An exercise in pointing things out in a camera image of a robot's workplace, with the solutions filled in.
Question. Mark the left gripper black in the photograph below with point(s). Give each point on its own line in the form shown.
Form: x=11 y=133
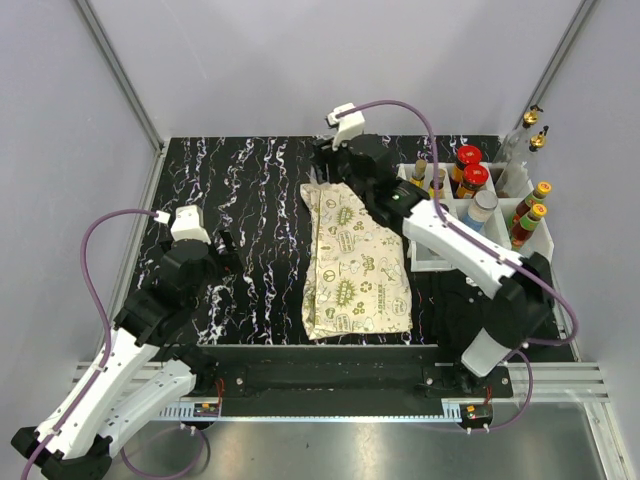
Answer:
x=223 y=259

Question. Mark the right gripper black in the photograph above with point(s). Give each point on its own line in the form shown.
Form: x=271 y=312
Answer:
x=324 y=154

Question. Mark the small brown-cap bottle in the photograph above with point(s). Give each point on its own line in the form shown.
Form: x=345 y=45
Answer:
x=418 y=176

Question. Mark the red-lid chili jar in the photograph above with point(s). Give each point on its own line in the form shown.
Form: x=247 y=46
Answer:
x=474 y=178
x=466 y=155

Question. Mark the blue-label spice jar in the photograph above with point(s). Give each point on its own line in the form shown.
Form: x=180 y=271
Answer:
x=480 y=210

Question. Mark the gold-top glass oil bottle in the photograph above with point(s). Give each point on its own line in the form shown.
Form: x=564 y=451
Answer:
x=510 y=144

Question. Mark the yellow-cap sauce bottle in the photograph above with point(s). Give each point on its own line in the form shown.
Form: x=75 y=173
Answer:
x=524 y=228
x=536 y=196

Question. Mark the grey-lid spice jar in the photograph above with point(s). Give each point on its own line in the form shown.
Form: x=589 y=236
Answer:
x=318 y=175

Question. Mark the brown-cap yellow-label bottle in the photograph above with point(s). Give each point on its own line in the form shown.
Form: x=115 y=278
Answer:
x=436 y=187

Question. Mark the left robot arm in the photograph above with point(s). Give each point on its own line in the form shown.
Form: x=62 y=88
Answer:
x=82 y=436

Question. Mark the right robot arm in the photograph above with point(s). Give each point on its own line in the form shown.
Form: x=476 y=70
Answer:
x=518 y=287

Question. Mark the white compartment organizer bin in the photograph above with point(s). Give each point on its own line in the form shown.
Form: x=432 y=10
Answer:
x=495 y=229

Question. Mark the black folded shirt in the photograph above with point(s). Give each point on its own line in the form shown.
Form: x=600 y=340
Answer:
x=449 y=312

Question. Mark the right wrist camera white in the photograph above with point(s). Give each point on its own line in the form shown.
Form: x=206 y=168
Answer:
x=348 y=123

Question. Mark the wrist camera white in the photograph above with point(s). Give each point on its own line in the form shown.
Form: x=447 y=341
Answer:
x=348 y=123
x=186 y=224

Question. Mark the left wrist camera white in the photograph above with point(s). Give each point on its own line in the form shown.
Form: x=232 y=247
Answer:
x=186 y=224

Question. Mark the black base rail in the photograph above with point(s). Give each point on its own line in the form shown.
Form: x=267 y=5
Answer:
x=341 y=382

